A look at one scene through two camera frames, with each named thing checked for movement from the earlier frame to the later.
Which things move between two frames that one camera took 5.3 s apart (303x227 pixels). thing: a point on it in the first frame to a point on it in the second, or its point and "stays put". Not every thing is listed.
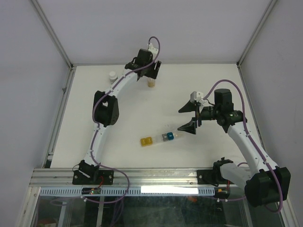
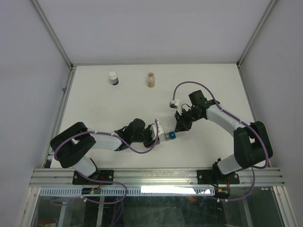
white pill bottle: x=112 y=76 stays put
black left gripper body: x=152 y=71 to x=147 y=137
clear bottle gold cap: x=151 y=82 stays put
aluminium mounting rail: x=134 y=177 stays put
